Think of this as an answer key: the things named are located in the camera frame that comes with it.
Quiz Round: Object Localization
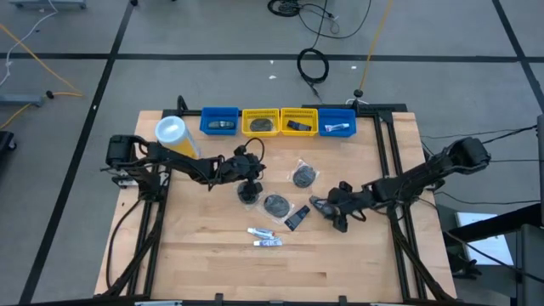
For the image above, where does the black caster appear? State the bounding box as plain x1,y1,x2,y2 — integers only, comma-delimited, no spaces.
0,130,18,153

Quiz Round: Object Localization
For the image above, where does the grey furniture base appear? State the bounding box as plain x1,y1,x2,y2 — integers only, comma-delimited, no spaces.
0,93,44,108
8,0,88,10

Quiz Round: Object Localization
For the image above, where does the black desk bar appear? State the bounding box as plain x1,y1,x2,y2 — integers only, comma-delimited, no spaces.
441,202,544,246

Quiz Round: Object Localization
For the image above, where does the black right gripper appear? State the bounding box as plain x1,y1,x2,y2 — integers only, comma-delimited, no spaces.
313,180,367,234

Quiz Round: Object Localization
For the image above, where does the bagged round dark toiletry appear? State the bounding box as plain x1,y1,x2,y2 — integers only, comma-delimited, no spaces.
236,181,264,206
249,117,274,133
256,193,295,225
291,159,320,190

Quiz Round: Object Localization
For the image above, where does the black cable bundle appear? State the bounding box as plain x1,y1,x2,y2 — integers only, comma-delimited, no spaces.
266,0,302,18

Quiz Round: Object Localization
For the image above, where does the yellow plastic basket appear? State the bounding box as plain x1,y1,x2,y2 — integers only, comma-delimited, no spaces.
280,107,320,138
241,107,281,138

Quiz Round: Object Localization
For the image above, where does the blue plastic basket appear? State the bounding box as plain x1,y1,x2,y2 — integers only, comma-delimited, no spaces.
200,106,240,136
318,108,358,139

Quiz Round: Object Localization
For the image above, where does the yellow hanging cable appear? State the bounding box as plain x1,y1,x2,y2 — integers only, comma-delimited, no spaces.
358,0,394,93

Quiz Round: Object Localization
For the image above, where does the black coiled floor cable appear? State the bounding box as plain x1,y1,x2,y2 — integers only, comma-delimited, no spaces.
296,47,331,103

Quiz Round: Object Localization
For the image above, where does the white box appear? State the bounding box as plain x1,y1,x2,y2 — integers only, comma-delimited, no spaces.
454,211,515,267

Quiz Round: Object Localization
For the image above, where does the grey cabinet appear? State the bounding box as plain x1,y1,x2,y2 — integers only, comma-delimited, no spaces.
516,224,544,306

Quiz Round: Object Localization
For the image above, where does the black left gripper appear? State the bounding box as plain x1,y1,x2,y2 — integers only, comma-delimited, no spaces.
219,144,267,196

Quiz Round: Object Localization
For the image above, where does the yellow white wipes canister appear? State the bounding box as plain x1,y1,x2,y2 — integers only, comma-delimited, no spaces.
154,115,201,161

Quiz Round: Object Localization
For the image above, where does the yellow floor cable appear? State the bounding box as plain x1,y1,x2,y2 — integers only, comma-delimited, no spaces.
0,23,85,130

